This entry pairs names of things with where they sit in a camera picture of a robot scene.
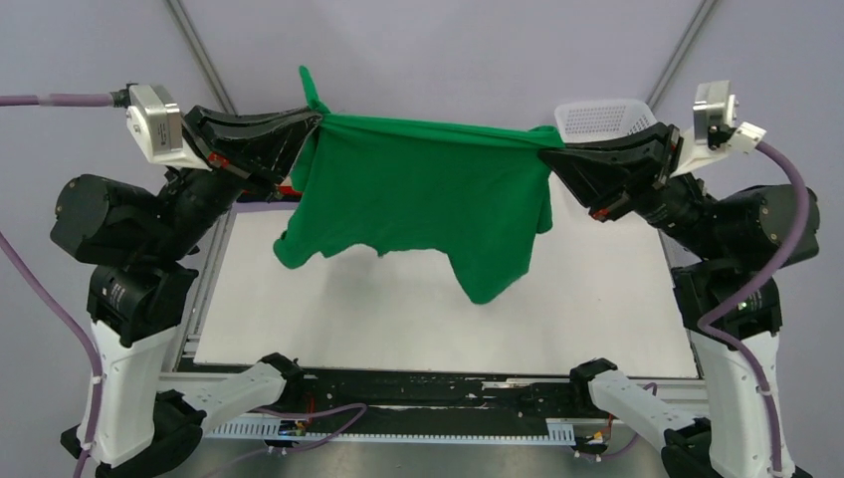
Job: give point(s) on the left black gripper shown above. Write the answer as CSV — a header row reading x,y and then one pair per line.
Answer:
x,y
258,146

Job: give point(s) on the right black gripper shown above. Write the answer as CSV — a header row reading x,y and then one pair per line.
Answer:
x,y
611,174

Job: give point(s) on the green t shirt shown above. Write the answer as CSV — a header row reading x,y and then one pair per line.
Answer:
x,y
477,194

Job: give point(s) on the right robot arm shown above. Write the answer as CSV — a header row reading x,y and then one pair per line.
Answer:
x,y
728,300

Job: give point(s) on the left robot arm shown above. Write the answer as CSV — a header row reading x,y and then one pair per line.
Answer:
x,y
136,241

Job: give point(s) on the white plastic basket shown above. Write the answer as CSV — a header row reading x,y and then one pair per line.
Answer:
x,y
598,120

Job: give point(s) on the left corner metal strip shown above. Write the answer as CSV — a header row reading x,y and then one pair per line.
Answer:
x,y
189,33

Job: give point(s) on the corner metal strip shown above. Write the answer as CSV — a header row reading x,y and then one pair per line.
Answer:
x,y
696,25
189,33

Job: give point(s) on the right corner metal strip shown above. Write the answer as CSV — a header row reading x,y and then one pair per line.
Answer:
x,y
696,25

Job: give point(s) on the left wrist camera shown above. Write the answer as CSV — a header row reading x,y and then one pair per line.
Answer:
x,y
154,120

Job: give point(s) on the aluminium frame rail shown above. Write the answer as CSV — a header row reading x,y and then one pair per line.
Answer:
x,y
198,382

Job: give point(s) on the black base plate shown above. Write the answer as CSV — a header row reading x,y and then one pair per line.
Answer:
x,y
444,421

